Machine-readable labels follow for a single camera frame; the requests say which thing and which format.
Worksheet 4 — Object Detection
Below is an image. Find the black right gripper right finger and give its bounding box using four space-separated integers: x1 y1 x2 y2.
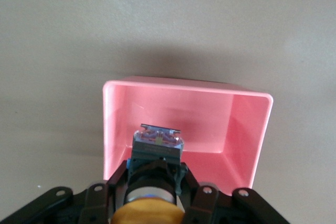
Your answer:
180 162 292 224

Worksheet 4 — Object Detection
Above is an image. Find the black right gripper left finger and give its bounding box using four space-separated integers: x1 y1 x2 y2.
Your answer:
0 160 130 224

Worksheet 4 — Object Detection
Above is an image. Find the yellow mushroom push button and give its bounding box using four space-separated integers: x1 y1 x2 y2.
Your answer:
111 123 186 224

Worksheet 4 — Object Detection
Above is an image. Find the pink plastic box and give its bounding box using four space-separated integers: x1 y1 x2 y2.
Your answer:
102 75 275 197

